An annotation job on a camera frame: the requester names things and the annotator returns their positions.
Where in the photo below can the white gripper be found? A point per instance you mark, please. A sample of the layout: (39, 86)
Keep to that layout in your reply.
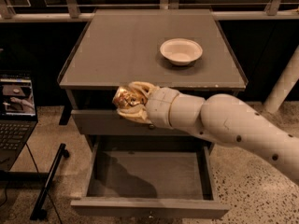
(159, 106)

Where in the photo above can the orange soda can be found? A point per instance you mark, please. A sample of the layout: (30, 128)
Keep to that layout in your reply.
(129, 96)

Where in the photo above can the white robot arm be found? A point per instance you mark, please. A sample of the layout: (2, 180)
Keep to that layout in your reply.
(222, 119)

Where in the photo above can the round top drawer knob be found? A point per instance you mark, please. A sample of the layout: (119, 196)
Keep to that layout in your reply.
(151, 127)

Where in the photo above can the grey drawer cabinet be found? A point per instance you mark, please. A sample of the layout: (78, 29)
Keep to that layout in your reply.
(123, 45)

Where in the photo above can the grey top drawer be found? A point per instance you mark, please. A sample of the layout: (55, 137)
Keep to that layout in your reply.
(108, 122)

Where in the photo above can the grey open middle drawer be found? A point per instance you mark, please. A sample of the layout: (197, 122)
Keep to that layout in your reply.
(170, 179)

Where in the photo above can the white paper bowl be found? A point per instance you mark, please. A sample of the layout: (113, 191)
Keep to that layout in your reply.
(181, 51)

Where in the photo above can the black laptop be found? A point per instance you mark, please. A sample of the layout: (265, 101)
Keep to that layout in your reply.
(18, 116)

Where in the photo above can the white diagonal pole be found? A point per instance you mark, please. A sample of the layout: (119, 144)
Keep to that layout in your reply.
(284, 85)

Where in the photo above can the black table leg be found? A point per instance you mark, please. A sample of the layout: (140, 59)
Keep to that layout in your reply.
(46, 179)

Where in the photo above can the metal window railing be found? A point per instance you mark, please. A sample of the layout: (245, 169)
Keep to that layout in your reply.
(83, 10)

